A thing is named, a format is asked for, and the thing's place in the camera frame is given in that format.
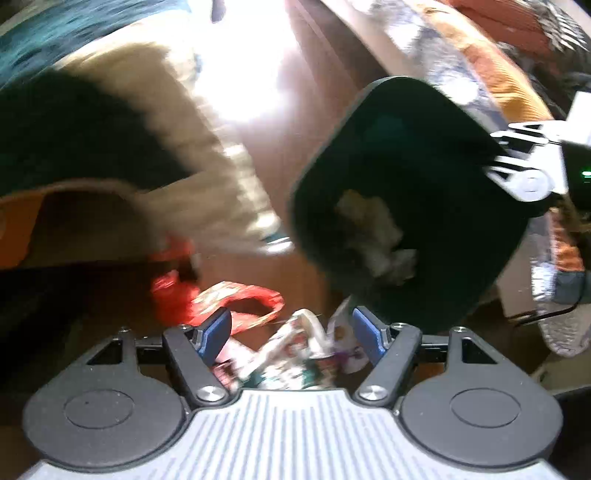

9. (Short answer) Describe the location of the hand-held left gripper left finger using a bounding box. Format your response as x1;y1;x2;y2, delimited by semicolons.
85;308;232;408

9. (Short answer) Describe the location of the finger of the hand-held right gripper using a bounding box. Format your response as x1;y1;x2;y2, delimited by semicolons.
490;121;568;149
482;156;556;205

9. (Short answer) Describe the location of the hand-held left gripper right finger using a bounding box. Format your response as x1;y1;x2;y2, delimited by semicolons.
352;307;502;406

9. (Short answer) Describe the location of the cartoon printed wrapper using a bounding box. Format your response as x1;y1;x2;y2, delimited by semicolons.
323;298;372;374

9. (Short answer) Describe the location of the red plastic bag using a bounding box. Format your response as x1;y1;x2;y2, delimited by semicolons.
151;237;284;335

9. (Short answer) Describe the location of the yellow white tube wrapper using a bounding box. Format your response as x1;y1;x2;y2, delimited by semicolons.
215;308;335;393

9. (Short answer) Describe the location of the white paper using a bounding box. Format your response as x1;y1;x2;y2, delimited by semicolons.
335;188;419;283

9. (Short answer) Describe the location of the dark green trash bin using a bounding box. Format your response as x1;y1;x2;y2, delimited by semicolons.
287;76;532;333

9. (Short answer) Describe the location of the dark clothes pile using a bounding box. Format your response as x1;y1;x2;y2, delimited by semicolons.
499;41;591;121

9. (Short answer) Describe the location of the orange patchwork quilt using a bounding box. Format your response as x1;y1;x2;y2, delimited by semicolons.
318;0;591;358

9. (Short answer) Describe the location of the orange box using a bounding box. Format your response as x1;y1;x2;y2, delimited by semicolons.
0;194;47;268

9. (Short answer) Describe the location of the green patchwork quilt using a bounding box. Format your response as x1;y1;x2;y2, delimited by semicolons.
0;0;296;259

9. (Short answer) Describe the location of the black cable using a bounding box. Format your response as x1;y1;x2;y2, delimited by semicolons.
505;295;591;325

